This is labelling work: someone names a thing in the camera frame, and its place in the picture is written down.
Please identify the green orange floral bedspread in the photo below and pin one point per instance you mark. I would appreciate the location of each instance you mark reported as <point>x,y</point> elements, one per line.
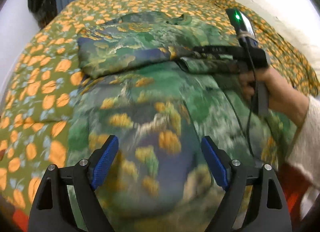
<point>41,97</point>

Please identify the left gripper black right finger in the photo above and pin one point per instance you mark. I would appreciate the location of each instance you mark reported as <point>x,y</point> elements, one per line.
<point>267,208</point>

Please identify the green landscape print jacket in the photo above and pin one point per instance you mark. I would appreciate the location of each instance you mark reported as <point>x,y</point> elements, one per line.
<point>147,86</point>

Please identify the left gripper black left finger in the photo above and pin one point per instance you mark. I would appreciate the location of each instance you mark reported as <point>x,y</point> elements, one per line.
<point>51,209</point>

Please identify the person's right hand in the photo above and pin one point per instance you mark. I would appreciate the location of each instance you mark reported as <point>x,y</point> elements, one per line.
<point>283,97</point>

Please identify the white knit sleeve forearm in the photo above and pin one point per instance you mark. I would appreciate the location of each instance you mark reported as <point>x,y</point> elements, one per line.
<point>305,154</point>

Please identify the orange red cloth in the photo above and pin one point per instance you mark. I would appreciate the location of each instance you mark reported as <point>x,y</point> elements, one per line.
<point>294,186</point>

